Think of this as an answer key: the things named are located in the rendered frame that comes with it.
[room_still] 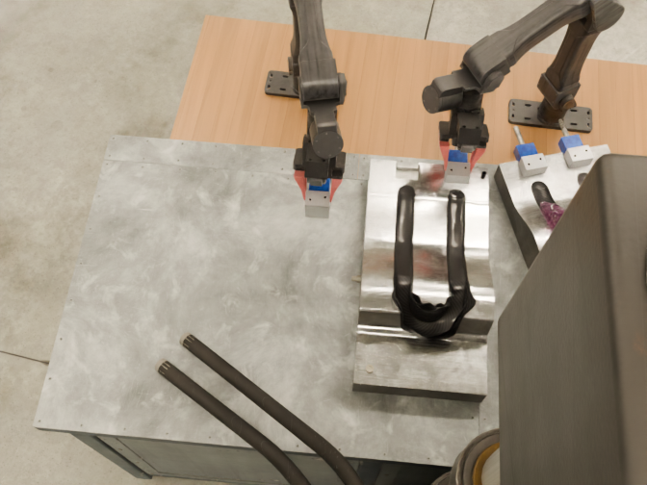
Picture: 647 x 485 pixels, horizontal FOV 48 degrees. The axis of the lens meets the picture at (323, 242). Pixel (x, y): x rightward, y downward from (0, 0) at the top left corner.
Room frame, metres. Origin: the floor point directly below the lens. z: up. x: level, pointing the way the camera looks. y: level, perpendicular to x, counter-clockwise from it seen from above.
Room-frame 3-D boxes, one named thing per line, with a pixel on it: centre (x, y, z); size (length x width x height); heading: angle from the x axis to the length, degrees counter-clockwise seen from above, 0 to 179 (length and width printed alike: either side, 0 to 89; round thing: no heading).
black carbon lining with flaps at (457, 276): (0.64, -0.22, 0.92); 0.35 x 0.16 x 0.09; 175
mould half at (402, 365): (0.62, -0.21, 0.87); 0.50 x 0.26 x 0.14; 175
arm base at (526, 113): (1.06, -0.55, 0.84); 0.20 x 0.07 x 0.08; 82
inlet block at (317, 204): (0.79, 0.01, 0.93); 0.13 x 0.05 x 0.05; 175
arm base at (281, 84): (1.15, 0.04, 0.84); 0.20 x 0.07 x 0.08; 82
